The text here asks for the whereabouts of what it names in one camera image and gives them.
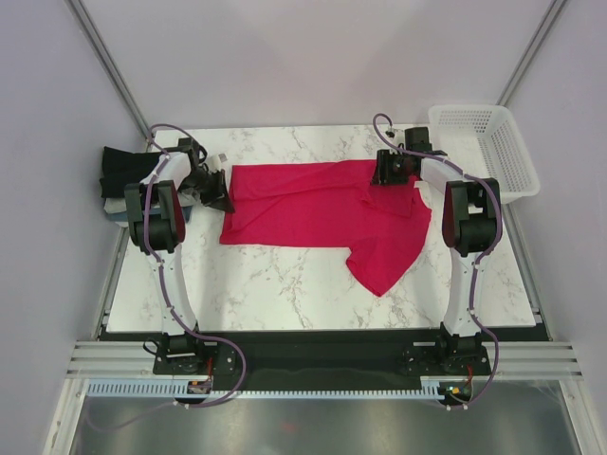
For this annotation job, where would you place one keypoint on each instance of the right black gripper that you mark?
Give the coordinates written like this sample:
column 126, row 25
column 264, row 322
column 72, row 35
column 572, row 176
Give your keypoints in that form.
column 383, row 163

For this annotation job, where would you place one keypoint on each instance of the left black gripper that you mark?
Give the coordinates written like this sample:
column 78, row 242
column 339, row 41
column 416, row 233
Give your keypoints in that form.
column 219, row 199

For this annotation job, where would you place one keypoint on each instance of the red t shirt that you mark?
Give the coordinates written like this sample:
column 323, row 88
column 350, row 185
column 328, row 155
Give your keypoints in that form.
column 330, row 205

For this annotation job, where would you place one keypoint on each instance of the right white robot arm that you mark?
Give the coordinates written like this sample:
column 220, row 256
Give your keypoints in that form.
column 472, row 223

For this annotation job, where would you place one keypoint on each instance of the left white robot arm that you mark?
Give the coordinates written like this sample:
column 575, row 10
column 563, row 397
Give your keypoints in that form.
column 157, row 225

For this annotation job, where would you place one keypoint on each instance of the folded blue t shirt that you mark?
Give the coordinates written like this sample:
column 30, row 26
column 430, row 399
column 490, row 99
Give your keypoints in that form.
column 121, row 219

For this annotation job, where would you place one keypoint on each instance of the folded black t shirt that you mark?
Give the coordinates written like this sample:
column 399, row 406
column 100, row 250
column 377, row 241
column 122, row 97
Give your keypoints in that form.
column 120, row 168

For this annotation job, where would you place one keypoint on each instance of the white plastic basket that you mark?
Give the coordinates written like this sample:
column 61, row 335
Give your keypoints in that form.
column 485, row 141

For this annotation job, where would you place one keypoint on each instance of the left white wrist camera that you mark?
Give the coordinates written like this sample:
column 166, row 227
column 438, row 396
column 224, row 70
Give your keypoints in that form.
column 216, row 162

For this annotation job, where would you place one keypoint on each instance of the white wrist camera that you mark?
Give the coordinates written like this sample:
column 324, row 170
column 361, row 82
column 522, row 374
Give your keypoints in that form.
column 216, row 162
column 391, row 132

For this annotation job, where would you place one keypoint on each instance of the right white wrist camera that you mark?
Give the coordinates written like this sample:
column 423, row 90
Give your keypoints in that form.
column 391, row 132

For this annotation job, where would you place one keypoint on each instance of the left aluminium frame post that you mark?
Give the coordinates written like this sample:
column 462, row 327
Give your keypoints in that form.
column 102, row 52

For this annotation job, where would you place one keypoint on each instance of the aluminium frame post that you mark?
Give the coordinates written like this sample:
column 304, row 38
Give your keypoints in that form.
column 102, row 52
column 549, row 19

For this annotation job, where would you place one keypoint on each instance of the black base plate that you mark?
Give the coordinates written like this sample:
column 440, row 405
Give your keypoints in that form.
column 332, row 358

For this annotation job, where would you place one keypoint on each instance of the aluminium rail profile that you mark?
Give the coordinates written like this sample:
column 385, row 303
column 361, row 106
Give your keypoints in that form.
column 109, row 359

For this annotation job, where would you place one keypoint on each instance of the white slotted cable duct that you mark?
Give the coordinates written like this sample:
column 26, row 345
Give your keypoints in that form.
column 187, row 389

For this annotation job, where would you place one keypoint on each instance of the right aluminium frame post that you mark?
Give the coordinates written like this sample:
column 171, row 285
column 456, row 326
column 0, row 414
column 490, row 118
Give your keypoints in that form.
column 549, row 19

